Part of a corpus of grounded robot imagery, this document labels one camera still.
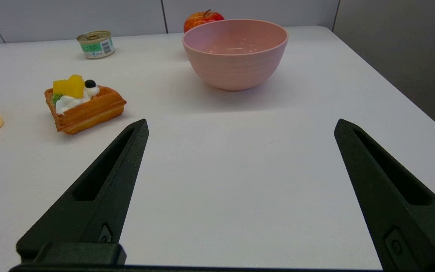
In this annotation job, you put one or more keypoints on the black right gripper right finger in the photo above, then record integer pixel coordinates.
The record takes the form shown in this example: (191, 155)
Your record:
(398, 211)

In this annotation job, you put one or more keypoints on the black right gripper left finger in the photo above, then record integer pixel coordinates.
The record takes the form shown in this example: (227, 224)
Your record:
(96, 211)

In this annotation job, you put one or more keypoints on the toy waffle with fruit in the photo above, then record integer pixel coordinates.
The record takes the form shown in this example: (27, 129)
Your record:
(89, 109)

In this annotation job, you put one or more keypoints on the small tin can green label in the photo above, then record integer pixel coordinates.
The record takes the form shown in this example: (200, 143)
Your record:
(96, 47)

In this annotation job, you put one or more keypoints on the pink plastic bowl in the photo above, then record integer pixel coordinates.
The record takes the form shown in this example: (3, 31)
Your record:
(235, 64)

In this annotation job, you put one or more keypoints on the red apple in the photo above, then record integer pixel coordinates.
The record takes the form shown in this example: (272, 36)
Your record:
(198, 20)

